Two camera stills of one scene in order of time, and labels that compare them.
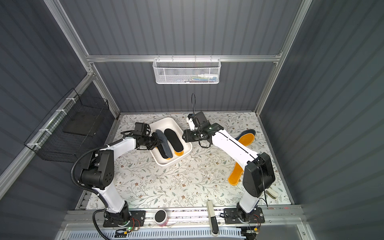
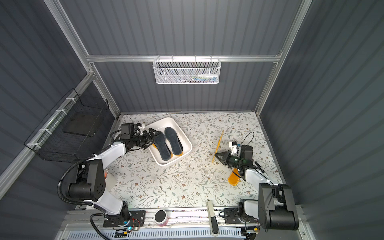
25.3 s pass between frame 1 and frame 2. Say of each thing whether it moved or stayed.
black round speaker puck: stayed
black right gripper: moved
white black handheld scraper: stayed
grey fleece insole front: moved
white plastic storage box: stayed
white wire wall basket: stayed
